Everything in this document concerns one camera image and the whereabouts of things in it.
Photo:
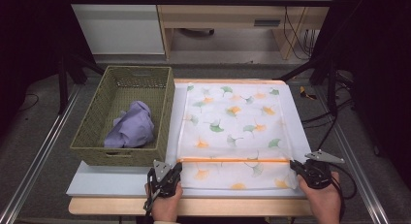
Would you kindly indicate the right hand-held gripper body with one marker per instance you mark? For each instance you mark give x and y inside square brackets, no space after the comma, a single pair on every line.
[318,175]

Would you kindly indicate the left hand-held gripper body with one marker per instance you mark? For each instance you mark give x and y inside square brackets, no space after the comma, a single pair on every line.
[161,175]

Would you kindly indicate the purple cloth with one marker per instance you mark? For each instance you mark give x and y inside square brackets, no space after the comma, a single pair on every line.
[132,127]

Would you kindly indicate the leaf-print mesh laundry bag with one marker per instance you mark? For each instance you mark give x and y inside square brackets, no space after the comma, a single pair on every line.
[226,136]

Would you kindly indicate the green woven basket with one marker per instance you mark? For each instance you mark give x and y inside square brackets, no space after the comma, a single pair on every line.
[97,154]

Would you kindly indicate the person's right hand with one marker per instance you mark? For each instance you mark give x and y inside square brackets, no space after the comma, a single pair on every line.
[324,204]

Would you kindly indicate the person's left hand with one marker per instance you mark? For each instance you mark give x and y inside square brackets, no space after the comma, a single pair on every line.
[164,209]

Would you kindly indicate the white board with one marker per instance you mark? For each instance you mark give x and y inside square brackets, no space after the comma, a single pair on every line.
[113,182]

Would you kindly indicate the light wooden table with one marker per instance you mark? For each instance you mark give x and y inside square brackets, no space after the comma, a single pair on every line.
[113,206]

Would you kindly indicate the yellow and black tool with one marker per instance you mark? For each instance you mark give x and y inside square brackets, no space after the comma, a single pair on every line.
[303,94]

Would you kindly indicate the black metal stand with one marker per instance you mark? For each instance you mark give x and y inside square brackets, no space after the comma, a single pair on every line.
[332,88]
[63,88]

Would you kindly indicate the black curtain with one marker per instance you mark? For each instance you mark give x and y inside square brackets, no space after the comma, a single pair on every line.
[25,39]
[381,56]

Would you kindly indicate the white cabinet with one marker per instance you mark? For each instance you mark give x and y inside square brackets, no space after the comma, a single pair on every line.
[119,30]

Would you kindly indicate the wooden desk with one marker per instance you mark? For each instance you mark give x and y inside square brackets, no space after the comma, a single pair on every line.
[226,14]

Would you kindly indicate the black horizontal bar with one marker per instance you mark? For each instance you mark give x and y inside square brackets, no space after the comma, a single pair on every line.
[194,1]

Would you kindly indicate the aluminium rail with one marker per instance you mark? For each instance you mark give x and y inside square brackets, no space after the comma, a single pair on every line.
[371,201]
[38,153]

